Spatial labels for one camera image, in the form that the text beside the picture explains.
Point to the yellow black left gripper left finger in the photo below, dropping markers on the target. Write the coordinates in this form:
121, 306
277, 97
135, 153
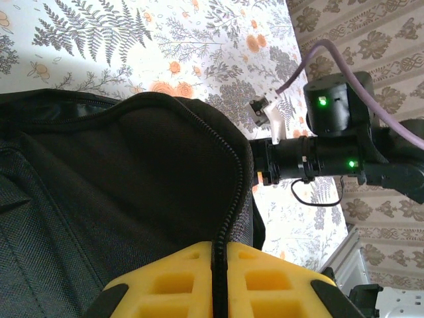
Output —
172, 285

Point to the aluminium table side rail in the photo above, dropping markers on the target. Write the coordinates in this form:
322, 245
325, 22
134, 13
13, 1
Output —
344, 255

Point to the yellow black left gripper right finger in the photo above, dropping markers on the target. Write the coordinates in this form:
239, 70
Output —
271, 288

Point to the black backpack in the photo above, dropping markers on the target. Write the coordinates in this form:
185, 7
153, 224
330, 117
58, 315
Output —
116, 182

